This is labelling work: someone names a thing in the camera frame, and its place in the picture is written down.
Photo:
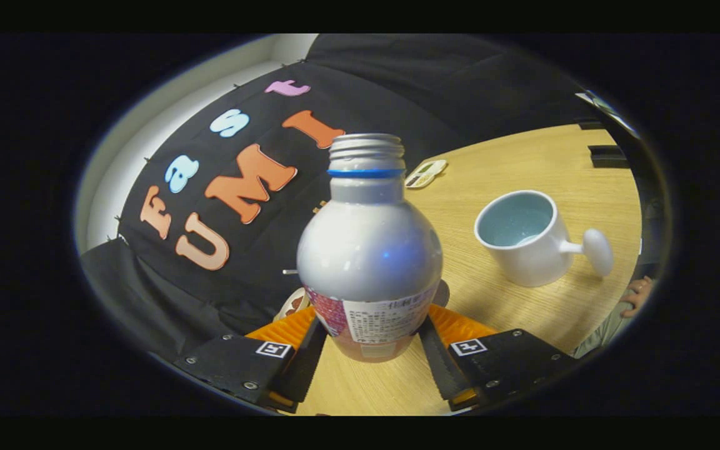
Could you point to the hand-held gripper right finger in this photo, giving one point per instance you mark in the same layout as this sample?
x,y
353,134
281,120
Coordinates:
x,y
441,369

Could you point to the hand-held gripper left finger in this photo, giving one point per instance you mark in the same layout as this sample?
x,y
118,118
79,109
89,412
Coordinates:
x,y
307,369

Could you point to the silver bottle with red label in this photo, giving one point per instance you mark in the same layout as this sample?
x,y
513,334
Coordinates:
x,y
369,250

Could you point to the white cup with blue inside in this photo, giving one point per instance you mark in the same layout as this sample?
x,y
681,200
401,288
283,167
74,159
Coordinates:
x,y
529,256

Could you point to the white plate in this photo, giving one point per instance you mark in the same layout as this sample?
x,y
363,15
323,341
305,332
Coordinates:
x,y
282,311

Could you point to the red food pieces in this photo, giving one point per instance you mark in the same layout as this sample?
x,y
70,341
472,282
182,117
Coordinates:
x,y
295,304

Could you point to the toast slices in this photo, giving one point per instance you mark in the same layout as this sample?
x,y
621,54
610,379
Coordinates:
x,y
320,206

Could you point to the white flat device with buttons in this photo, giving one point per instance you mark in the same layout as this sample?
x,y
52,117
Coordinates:
x,y
425,174

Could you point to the wooden table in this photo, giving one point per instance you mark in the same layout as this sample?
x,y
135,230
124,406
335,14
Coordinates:
x,y
522,162

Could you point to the black table clamp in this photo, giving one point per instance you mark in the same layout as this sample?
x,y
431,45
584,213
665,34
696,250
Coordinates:
x,y
591,125
609,156

